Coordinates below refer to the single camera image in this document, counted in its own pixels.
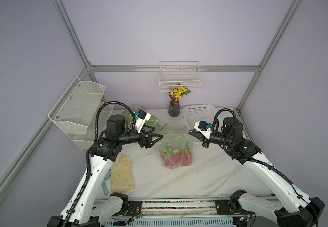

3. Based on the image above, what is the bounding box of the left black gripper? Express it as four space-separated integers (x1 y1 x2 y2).
119 126 163 149

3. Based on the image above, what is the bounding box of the green-print zip-top bag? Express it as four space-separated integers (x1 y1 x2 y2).
159 132 194 168
121 105 167 133

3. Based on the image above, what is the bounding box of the pink dragon fruit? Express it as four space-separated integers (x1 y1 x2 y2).
180 144 193 166
160 146 182 168

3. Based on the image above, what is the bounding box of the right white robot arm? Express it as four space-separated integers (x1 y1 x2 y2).
189 108 325 227

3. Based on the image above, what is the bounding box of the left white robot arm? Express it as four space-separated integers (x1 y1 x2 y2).
47 101 163 227

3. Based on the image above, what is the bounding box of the white plastic basket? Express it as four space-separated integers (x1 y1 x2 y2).
183 104 217 131

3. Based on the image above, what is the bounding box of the dark purple glass vase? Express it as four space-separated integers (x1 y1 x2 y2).
168 93 181 117

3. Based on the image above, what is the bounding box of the yellow flower bouquet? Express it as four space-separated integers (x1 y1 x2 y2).
169 85 191 101

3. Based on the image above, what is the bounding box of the green scrub brush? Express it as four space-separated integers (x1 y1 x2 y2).
101 169 111 195

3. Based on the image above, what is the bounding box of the white two-tier mesh shelf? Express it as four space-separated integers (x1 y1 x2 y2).
48 77 105 150

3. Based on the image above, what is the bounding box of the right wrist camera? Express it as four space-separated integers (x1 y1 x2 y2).
194 121 212 140

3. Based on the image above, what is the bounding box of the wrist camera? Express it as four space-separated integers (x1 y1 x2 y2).
135 109 151 133
194 121 212 140

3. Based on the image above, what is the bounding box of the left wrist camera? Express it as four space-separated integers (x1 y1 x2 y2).
135 109 151 133

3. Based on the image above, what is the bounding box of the white wire wall basket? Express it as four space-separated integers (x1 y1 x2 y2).
159 61 201 92

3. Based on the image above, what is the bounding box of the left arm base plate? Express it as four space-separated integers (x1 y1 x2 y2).
114 201 142 217

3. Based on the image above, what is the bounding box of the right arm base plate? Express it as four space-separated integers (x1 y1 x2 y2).
215 199 252 215

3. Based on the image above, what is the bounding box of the aluminium frame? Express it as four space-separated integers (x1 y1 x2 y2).
0 1 302 205

